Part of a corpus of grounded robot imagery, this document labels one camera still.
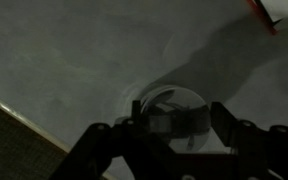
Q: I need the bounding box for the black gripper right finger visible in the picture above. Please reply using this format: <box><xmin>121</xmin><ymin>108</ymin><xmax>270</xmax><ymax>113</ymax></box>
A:
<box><xmin>210</xmin><ymin>102</ymin><xmax>288</xmax><ymax>180</ymax></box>

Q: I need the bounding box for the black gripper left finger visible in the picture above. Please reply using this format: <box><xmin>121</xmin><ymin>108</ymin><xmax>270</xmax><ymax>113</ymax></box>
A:
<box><xmin>49</xmin><ymin>101</ymin><xmax>171</xmax><ymax>180</ymax></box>

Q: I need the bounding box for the grey coffee table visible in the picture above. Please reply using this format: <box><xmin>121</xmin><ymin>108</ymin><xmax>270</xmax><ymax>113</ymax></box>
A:
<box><xmin>0</xmin><ymin>0</ymin><xmax>288</xmax><ymax>145</ymax></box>

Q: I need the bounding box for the black book with orange spine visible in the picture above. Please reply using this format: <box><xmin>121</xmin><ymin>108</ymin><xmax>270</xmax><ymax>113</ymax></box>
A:
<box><xmin>245</xmin><ymin>0</ymin><xmax>288</xmax><ymax>34</ymax></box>

